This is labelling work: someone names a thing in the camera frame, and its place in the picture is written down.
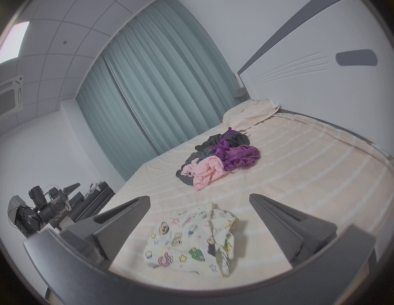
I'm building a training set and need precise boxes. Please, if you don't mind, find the white printed pyjama top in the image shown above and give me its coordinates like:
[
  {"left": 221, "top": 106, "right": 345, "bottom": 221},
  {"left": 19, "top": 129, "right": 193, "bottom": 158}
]
[{"left": 144, "top": 203, "right": 241, "bottom": 278}]

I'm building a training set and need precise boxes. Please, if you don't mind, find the purple garment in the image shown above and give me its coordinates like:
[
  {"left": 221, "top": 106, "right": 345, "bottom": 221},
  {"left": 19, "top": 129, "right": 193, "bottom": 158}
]
[{"left": 214, "top": 127, "right": 261, "bottom": 172}]

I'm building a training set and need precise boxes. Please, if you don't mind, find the blue-green curtain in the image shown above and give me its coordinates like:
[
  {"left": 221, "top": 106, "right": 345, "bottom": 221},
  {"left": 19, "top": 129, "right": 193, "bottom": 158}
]
[
  {"left": 76, "top": 56, "right": 160, "bottom": 182},
  {"left": 103, "top": 0, "right": 246, "bottom": 155}
]

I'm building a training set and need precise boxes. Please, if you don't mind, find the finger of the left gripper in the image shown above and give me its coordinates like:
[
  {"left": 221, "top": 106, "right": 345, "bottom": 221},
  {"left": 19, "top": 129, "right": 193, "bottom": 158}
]
[{"left": 62, "top": 183, "right": 81, "bottom": 199}]

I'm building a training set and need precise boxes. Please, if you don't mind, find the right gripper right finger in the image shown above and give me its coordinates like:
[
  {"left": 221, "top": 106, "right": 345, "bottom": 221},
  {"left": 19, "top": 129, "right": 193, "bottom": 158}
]
[{"left": 249, "top": 193, "right": 338, "bottom": 264}]

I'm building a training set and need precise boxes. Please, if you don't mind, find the pink garment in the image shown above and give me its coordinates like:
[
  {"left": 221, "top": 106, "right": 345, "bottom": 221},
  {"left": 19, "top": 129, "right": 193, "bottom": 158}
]
[{"left": 180, "top": 156, "right": 226, "bottom": 192}]

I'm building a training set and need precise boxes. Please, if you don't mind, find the grey garment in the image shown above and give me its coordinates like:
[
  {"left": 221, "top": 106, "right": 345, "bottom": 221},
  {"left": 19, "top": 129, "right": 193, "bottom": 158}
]
[{"left": 175, "top": 150, "right": 215, "bottom": 186}]

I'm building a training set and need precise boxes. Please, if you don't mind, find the cream pillow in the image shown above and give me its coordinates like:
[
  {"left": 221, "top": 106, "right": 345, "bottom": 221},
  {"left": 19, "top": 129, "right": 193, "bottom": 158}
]
[{"left": 222, "top": 99, "right": 281, "bottom": 130}]

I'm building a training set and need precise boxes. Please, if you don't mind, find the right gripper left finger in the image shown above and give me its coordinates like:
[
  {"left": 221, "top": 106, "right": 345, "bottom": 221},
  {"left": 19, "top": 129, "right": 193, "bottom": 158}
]
[{"left": 59, "top": 196, "right": 152, "bottom": 263}]

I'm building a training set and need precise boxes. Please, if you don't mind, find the bed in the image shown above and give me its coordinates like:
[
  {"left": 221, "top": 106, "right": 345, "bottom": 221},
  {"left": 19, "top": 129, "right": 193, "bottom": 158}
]
[{"left": 108, "top": 0, "right": 394, "bottom": 290}]

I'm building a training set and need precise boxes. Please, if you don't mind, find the black garment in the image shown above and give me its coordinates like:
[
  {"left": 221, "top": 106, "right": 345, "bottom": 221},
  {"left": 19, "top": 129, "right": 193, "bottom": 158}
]
[{"left": 194, "top": 129, "right": 251, "bottom": 154}]

